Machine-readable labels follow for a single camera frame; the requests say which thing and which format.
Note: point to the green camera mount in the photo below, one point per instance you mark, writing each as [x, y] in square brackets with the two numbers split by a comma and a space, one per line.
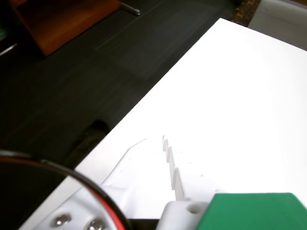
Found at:
[251, 213]

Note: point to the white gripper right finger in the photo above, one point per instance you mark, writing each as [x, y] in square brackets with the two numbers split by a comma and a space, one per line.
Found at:
[189, 182]

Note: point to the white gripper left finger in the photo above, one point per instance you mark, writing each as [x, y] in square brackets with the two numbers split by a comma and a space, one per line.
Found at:
[124, 182]

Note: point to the metal chair leg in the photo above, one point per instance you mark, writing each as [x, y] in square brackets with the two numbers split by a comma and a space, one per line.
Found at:
[8, 49]
[130, 9]

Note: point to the brown box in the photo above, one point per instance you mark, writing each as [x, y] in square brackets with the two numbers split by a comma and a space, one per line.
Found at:
[60, 24]

